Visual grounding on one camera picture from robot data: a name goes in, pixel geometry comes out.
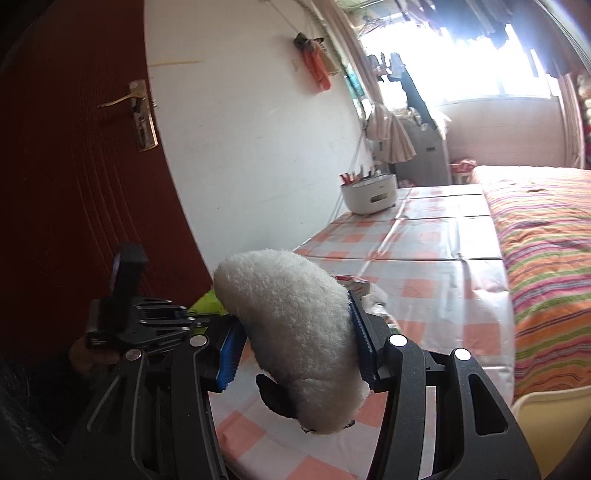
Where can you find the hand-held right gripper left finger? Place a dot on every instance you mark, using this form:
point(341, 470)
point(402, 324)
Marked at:
point(231, 356)

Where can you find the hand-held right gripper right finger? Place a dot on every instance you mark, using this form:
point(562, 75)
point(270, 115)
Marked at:
point(363, 342)

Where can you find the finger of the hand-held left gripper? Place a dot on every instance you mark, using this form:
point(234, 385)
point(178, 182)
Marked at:
point(166, 311)
point(161, 337)

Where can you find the green and yellow sponge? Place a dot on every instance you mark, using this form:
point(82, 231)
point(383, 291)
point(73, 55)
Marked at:
point(206, 304)

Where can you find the white red-striped medicine box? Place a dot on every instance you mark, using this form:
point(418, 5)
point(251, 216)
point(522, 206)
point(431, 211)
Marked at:
point(349, 282)

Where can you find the white and black plush toy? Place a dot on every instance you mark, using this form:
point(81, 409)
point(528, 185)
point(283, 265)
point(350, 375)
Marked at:
point(295, 323)

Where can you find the black plastic bag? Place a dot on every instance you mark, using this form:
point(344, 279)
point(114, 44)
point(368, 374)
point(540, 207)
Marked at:
point(32, 415)

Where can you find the person's left hand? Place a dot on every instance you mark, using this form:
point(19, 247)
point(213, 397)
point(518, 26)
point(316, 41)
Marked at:
point(87, 360)

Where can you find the orange checkered tablecloth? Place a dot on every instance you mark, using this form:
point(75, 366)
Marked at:
point(415, 258)

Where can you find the dark red door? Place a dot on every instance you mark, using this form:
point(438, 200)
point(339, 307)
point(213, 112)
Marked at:
point(69, 194)

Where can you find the white utensil holder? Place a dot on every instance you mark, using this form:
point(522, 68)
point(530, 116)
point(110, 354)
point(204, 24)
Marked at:
point(371, 196)

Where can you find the bunch of chopsticks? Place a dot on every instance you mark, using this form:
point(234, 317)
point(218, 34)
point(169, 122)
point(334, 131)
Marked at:
point(358, 177)

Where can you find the red and white bag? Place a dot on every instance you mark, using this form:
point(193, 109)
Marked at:
point(461, 171)

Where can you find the striped bed blanket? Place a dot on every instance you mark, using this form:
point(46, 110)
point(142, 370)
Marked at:
point(545, 258)

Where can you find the grey washing machine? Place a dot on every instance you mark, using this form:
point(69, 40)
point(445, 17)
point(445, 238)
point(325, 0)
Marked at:
point(427, 152)

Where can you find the striped hanging cloth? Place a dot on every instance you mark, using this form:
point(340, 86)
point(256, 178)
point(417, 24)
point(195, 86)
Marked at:
point(392, 131)

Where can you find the dark hanging garment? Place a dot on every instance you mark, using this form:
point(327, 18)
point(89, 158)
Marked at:
point(415, 99)

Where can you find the orange rubber gloves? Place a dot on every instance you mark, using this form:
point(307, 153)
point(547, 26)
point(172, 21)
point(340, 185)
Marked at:
point(316, 62)

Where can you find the row of hanging clothes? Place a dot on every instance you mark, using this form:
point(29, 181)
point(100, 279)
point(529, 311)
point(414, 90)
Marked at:
point(503, 23)

